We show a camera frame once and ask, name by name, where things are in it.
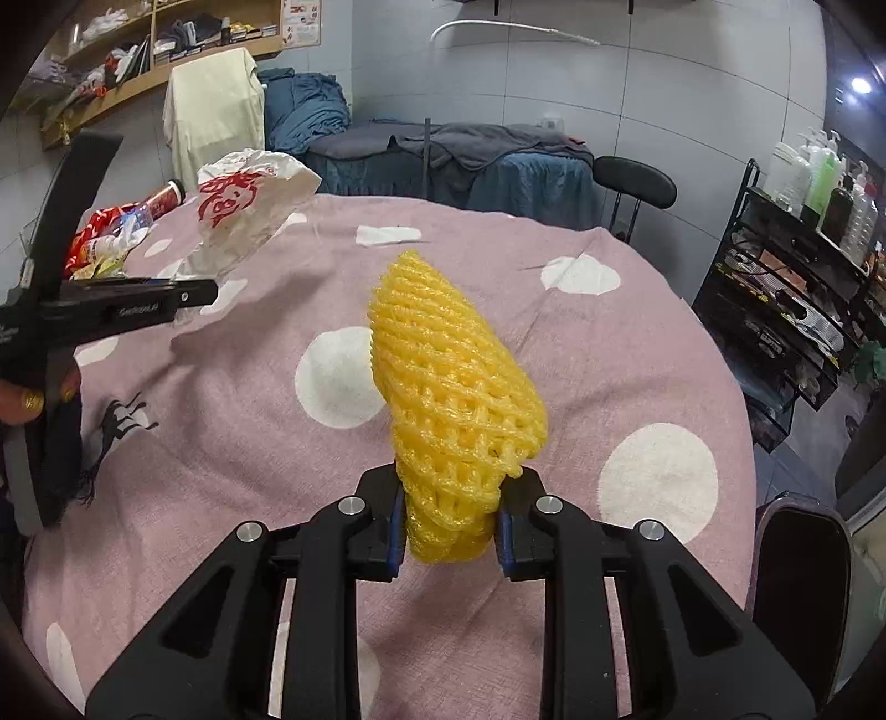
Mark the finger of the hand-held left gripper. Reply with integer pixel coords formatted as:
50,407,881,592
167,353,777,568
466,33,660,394
164,277,220,314

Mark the yellow foam fruit net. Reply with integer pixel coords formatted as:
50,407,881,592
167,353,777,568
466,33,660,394
365,250,549,565

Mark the red snack wrappers pile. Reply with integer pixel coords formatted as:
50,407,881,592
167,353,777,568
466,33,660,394
65,208,140,276

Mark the crumpled clear plastic wrapper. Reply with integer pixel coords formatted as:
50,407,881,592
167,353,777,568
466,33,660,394
90,208,152,259

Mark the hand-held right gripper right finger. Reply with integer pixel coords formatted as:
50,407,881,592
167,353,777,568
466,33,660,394
493,477,814,720

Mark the massage bed with grey cover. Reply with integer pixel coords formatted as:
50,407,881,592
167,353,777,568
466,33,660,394
305,121,596,223

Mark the white paper bag red print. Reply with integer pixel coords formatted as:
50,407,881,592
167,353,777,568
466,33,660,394
176,148,323,323

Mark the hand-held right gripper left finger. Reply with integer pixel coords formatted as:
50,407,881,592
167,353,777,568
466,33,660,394
84,462,406,720

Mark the blue cloth pile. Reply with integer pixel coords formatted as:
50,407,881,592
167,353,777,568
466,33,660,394
259,69,354,157

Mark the white pump bottle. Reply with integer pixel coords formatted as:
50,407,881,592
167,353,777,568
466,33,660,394
797,128,840,163

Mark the pink dotted blanket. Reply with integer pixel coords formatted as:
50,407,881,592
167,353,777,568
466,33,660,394
20,192,759,720

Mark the black metal cart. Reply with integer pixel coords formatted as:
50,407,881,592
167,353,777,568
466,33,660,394
692,159,886,454

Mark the wall poster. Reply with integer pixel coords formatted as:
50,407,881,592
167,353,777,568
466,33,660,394
280,0,323,49

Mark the wooden bookshelf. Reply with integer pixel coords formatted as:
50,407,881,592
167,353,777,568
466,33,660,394
38,0,285,150

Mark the red label plastic bottle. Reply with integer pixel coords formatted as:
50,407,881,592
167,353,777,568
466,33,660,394
138,178,187,221

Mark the black stool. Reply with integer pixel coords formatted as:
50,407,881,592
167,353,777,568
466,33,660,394
594,156,678,243

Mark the cream cloth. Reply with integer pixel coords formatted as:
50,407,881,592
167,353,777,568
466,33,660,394
164,47,267,191

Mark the black trash bin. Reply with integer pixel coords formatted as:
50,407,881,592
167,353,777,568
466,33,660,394
751,495,852,707

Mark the green bottle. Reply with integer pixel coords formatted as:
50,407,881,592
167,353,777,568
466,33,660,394
806,151,842,215

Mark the clear plastic bottle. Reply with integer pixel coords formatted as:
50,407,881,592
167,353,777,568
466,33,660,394
844,181,879,265

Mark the person's left hand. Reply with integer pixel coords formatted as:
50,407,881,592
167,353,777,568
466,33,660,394
0,383,81,425

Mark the dark brown bottle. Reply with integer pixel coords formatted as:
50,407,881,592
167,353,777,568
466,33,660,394
823,183,857,246

